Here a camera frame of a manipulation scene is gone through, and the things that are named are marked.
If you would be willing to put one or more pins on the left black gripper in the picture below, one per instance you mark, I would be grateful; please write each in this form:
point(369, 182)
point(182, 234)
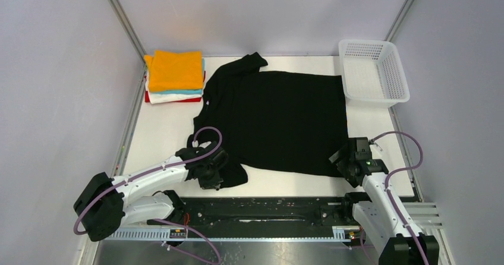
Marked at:
point(212, 183)

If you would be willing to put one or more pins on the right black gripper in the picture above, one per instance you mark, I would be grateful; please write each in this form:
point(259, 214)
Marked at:
point(352, 179)

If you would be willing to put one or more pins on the black t shirt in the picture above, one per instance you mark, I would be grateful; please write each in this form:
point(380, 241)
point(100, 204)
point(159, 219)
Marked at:
point(272, 120)

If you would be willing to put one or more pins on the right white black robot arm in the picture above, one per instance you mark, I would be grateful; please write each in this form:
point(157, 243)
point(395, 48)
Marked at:
point(378, 210)

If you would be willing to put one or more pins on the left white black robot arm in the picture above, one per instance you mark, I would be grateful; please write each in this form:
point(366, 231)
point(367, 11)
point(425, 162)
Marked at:
point(107, 203)

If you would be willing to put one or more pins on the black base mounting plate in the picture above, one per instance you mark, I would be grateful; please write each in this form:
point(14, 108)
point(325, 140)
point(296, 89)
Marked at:
point(262, 216)

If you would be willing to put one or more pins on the teal folded t shirt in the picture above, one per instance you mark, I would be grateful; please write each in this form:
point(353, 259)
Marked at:
point(188, 92)

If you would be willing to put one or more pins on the white plastic perforated basket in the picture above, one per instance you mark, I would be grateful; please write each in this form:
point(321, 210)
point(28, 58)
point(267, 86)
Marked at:
point(372, 73)

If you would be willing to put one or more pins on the white folded t shirt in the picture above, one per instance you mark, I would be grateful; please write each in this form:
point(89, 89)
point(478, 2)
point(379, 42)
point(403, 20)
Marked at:
point(165, 97)

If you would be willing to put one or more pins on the red folded t shirt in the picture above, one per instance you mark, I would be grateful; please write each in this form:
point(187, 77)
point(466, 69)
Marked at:
point(147, 96)

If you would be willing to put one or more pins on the orange folded t shirt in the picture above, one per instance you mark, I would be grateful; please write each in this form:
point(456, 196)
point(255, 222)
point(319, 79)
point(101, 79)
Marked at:
point(174, 71)

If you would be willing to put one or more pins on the white slotted cable duct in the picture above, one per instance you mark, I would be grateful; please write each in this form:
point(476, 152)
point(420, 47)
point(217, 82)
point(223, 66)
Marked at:
point(180, 235)

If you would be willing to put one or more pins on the right aluminium frame post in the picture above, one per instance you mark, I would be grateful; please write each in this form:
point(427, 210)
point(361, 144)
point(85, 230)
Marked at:
point(399, 19)

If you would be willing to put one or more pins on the aluminium frame post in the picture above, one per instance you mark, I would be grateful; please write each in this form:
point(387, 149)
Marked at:
point(128, 27)
point(399, 19)

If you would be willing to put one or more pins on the left aluminium frame post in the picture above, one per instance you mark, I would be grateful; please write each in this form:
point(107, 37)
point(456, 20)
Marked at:
point(128, 27)

